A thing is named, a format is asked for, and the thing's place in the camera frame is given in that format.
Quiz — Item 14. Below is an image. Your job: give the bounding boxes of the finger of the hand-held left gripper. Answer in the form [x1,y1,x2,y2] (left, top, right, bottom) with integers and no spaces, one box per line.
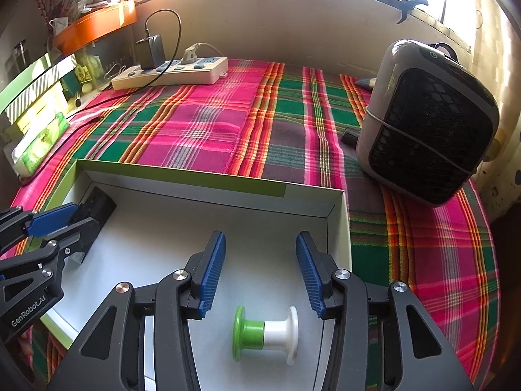
[0,203,80,253]
[0,218,99,282]

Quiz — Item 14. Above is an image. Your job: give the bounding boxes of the orange tray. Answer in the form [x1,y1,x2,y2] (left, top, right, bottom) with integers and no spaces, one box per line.
[53,0,138,54]

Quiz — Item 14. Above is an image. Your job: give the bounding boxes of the black window hook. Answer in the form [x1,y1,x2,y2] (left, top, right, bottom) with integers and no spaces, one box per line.
[397,0,429,24]

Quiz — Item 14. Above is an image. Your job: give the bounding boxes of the black charger cable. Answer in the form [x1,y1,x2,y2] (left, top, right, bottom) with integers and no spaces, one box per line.
[67,9,182,125]

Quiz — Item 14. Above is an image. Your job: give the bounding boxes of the white cardboard box green rim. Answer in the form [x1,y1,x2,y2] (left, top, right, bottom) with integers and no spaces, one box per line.
[38,159,353,391]

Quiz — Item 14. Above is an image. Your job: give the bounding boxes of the heart print curtain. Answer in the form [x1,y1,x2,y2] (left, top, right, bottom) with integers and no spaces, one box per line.
[442,0,521,229]

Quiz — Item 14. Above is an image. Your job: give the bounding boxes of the yellow green packet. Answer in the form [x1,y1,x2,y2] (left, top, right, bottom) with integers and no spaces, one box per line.
[75,55,102,86]

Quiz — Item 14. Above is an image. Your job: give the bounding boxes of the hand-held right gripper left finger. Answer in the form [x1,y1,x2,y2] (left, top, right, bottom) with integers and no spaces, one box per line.
[47,230,227,391]

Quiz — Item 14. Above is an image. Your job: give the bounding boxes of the yellow green box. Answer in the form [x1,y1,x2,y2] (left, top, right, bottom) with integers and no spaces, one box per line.
[16,83,68,133]

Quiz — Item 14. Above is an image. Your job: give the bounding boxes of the white plug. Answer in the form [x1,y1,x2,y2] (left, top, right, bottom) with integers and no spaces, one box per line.
[180,42,224,65]

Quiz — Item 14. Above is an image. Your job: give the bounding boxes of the green and white spool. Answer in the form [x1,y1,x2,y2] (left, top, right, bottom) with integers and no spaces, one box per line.
[232,305,300,365]

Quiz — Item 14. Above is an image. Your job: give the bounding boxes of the grey space heater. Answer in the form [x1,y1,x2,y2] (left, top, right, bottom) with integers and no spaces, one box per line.
[356,40,500,208]

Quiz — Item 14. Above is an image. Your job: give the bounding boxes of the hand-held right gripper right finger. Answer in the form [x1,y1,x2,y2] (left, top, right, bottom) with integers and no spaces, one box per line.
[296,230,475,391]

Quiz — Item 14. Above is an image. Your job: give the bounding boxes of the plaid tablecloth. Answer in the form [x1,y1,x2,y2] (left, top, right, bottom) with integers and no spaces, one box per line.
[8,59,503,391]

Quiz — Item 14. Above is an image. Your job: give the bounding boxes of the cream power strip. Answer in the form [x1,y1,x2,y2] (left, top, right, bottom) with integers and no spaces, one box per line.
[111,57,229,91]

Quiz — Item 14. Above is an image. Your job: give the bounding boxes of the black charger adapter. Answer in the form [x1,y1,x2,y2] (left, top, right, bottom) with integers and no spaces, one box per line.
[136,35,165,71]

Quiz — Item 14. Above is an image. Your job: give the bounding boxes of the green striped box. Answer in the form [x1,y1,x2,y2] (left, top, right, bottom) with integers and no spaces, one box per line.
[6,71,78,118]

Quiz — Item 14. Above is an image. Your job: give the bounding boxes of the green tissue pack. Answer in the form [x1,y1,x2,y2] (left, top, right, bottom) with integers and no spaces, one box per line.
[10,112,71,177]

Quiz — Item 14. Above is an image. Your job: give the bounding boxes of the black clear plastic device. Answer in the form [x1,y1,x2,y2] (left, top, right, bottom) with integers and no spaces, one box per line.
[67,187,118,265]

